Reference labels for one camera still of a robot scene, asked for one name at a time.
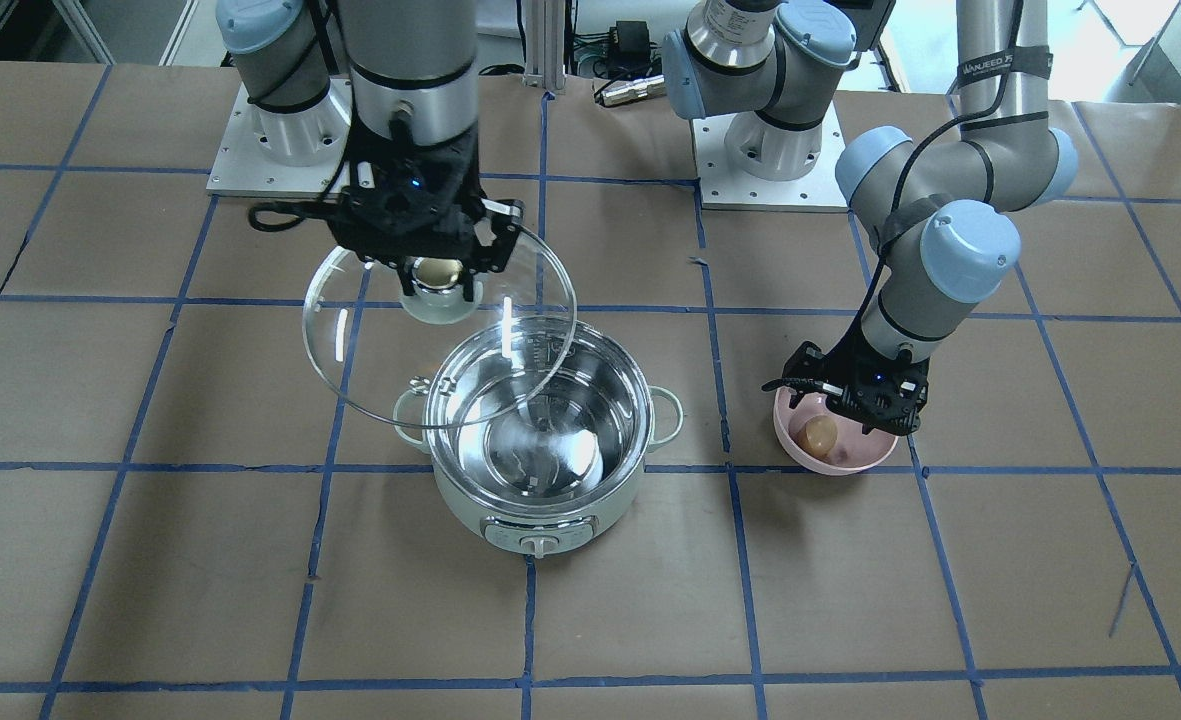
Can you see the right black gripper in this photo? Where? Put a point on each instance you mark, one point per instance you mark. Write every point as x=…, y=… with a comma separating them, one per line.
x=499, y=237

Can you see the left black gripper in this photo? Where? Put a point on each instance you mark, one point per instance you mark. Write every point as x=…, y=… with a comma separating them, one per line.
x=803, y=366

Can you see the brown egg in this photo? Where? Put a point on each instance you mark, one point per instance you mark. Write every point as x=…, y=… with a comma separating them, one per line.
x=818, y=436

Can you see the glass pot lid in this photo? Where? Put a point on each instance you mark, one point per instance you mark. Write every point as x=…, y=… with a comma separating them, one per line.
x=433, y=360

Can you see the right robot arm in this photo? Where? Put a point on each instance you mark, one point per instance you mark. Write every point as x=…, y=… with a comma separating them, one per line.
x=394, y=85

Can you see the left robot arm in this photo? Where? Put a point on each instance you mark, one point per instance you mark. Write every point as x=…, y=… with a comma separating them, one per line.
x=937, y=211

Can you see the pale green cooking pot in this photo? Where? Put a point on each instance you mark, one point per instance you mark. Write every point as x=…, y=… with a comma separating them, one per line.
x=538, y=428

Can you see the pink bowl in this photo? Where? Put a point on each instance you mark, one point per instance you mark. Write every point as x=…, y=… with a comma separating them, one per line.
x=855, y=451

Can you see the black power adapter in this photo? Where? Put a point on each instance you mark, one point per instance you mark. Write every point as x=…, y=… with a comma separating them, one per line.
x=630, y=41

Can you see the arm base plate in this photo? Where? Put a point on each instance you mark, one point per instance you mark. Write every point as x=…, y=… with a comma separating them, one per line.
x=744, y=164
x=250, y=150

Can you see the aluminium frame post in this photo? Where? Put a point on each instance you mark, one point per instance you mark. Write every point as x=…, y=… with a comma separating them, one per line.
x=545, y=36

